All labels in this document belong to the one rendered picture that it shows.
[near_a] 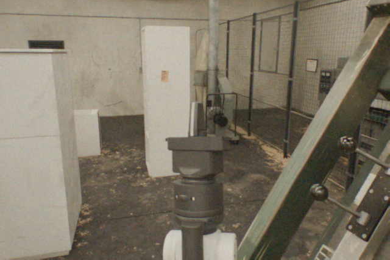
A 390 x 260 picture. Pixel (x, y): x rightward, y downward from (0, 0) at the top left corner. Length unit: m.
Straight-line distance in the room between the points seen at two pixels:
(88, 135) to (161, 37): 2.24
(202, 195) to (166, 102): 3.58
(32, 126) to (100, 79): 5.88
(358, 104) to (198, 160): 0.60
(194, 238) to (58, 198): 2.35
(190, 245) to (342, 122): 0.62
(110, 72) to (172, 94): 4.49
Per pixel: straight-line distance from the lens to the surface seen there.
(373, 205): 0.76
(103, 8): 8.41
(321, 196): 0.71
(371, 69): 1.00
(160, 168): 4.29
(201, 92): 6.29
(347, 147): 0.71
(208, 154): 0.49
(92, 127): 5.29
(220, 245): 0.53
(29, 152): 2.67
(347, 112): 0.96
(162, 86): 4.01
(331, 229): 0.92
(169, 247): 0.55
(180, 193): 0.51
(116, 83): 8.38
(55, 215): 2.85
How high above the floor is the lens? 1.73
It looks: 13 degrees down
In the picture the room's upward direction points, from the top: straight up
